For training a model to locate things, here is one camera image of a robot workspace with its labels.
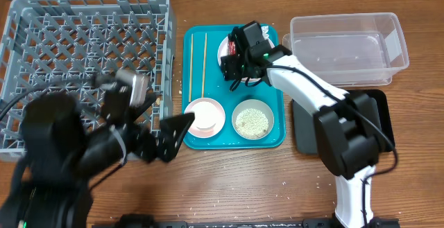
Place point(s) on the grey bowl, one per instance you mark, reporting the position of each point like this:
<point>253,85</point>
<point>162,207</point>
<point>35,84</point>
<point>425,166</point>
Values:
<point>252,119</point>

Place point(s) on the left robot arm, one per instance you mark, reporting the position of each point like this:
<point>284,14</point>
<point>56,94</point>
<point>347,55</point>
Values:
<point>50,186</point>

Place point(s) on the white cup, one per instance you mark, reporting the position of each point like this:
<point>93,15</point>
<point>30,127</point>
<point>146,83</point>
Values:
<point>203,115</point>

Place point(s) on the grey dishwasher rack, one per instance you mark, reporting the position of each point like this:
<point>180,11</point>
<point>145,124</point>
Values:
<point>72,40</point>

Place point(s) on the wooden chopstick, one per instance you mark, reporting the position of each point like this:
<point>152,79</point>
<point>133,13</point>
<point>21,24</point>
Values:
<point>204,67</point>
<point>191,58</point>

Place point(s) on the large white plate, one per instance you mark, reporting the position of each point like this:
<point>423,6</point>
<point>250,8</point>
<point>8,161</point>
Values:
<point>223,51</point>

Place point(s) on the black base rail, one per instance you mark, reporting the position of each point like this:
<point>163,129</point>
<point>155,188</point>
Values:
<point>306,223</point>

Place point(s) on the teal plastic tray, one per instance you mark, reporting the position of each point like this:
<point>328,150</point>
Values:
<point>219,89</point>

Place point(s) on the clear plastic bin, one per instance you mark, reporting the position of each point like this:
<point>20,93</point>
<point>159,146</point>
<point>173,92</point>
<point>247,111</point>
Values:
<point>350,50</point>

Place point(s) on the black plastic tray bin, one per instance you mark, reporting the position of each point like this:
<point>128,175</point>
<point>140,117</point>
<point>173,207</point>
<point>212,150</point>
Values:
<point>304,127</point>

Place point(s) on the right wooden chopstick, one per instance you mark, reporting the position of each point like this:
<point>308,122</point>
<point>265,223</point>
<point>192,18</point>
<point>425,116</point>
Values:
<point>204,67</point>

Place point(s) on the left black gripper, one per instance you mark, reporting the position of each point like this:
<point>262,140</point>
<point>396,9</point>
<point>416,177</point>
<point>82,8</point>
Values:
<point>167,147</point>

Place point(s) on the white tissue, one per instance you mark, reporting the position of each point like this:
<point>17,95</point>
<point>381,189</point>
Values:
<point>265,32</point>

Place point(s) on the red snack wrapper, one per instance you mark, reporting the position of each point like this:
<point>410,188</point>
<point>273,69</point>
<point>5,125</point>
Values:
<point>231,48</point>

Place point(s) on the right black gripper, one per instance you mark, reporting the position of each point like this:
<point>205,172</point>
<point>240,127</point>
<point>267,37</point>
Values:
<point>228,66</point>

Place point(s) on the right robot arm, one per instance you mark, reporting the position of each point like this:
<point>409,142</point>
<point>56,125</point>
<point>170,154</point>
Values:
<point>347,128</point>

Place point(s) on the left wooden chopstick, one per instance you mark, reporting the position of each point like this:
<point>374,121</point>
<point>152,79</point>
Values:
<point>191,58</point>

